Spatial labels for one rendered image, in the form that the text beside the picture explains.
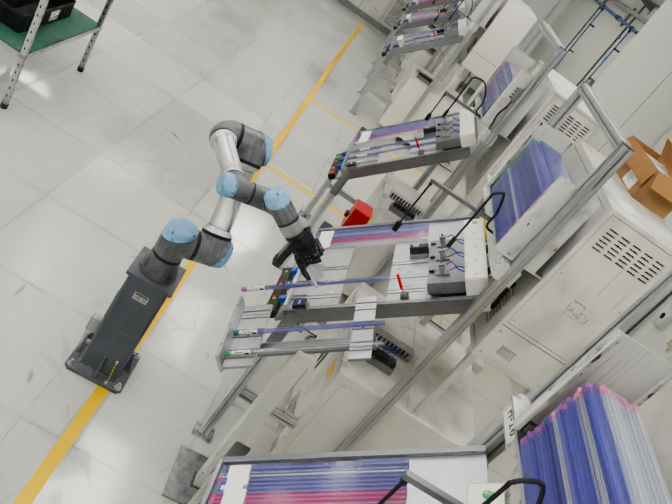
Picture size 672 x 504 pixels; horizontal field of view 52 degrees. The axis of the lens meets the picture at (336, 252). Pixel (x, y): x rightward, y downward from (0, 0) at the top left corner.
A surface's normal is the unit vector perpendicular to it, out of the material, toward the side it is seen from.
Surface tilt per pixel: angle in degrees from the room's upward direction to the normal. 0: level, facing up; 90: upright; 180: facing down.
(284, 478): 44
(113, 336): 90
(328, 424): 90
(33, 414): 0
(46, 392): 0
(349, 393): 90
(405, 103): 90
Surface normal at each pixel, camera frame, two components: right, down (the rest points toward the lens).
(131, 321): -0.11, 0.49
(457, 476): -0.20, -0.88
